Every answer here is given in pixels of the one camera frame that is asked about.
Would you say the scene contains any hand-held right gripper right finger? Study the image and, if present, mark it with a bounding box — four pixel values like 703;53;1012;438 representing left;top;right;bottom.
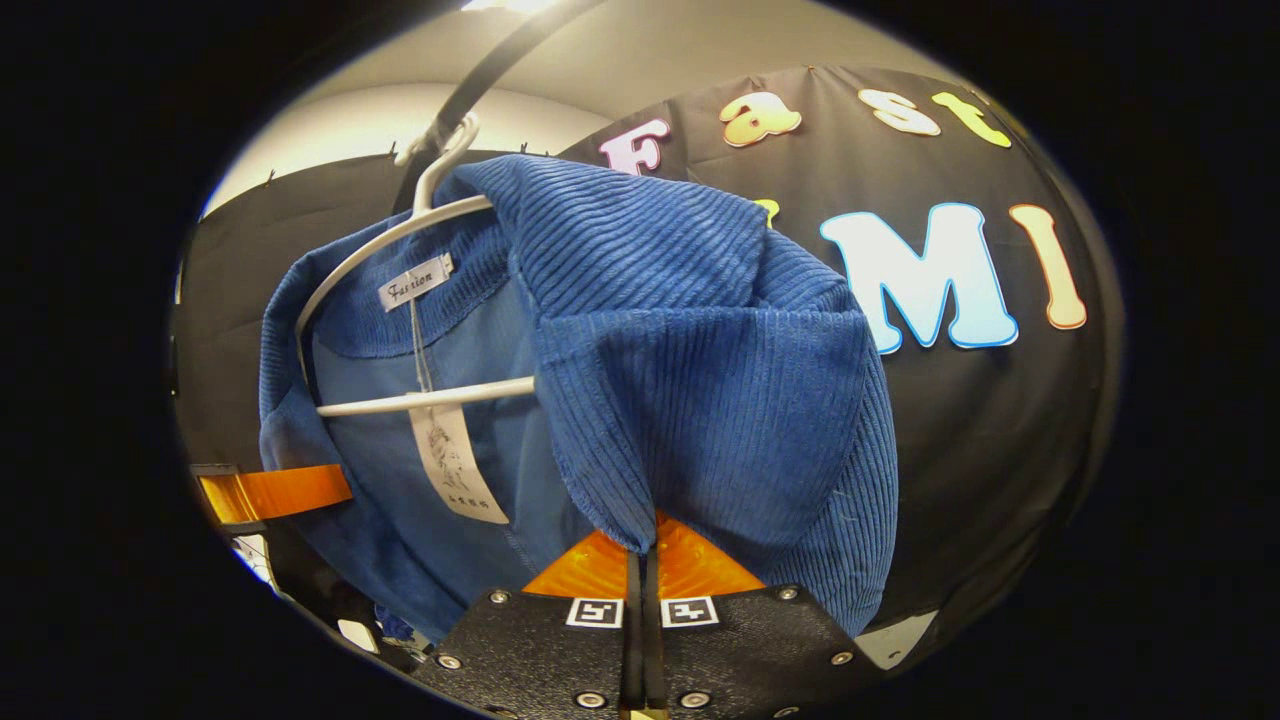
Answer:
643;510;887;720

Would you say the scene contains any blue corduroy jacket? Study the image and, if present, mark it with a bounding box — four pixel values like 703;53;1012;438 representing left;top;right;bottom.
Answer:
258;153;901;641

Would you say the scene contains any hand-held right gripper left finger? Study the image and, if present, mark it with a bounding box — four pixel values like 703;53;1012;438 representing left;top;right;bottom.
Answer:
410;528;644;720

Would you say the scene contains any white clothes hanger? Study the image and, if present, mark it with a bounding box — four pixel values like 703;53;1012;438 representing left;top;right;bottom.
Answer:
293;112;538;419

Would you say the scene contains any black clothes rack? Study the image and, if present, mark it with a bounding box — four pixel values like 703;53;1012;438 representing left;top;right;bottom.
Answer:
390;0;606;216

